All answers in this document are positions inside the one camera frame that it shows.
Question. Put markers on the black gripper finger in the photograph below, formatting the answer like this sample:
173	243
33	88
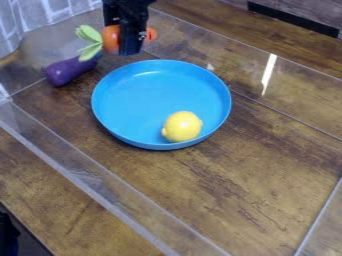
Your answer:
110	17
130	37

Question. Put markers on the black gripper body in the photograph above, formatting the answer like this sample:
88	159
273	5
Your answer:
130	8

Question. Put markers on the orange toy carrot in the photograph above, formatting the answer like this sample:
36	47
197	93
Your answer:
104	41

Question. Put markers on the blue round tray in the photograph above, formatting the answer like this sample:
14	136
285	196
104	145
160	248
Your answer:
139	94

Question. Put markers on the white grid curtain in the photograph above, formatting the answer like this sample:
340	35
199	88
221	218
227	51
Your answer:
25	15

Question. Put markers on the purple toy eggplant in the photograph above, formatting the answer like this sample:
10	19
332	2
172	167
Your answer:
64	71

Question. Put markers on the yellow toy lemon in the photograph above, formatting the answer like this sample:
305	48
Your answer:
181	126

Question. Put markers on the clear acrylic enclosure wall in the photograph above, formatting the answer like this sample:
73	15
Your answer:
253	192

